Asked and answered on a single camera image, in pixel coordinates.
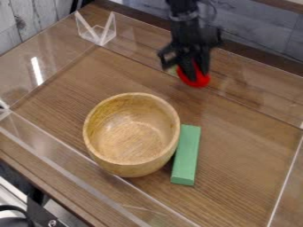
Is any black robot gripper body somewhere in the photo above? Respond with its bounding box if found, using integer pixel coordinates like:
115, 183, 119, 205
158, 20, 223, 69

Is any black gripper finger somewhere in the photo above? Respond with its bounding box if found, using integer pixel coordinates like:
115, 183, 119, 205
180, 57, 196, 82
195, 47, 211, 75

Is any red plush strawberry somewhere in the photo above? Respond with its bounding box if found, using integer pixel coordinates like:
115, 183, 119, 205
167, 63, 211, 88

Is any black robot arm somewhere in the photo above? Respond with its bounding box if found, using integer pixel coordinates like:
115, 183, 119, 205
158, 0, 223, 87

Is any wooden bowl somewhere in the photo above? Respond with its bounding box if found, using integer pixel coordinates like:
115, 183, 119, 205
83, 92, 182, 177

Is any green rectangular block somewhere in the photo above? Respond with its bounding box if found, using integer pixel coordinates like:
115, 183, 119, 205
171, 124, 202, 186

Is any clear acrylic tray enclosure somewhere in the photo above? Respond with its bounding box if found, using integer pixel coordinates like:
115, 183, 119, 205
0, 16, 303, 227

